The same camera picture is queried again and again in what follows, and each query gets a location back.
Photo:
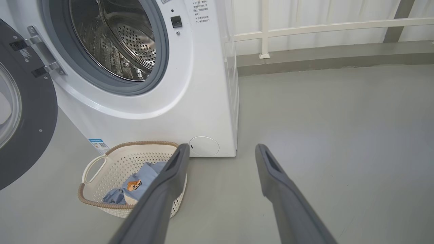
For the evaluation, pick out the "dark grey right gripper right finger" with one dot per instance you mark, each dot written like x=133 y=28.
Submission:
x=291 y=210

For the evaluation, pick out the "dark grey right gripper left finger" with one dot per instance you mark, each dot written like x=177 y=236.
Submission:
x=152 y=210

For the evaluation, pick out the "dark round glass washer door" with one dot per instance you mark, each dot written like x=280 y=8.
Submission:
x=34 y=135

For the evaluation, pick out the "white front-load washing machine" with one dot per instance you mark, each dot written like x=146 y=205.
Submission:
x=152 y=112

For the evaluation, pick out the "cream perforated laundry basket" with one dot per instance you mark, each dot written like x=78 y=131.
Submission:
x=112 y=169

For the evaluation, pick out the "white metal railing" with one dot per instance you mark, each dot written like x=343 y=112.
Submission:
x=339 y=26

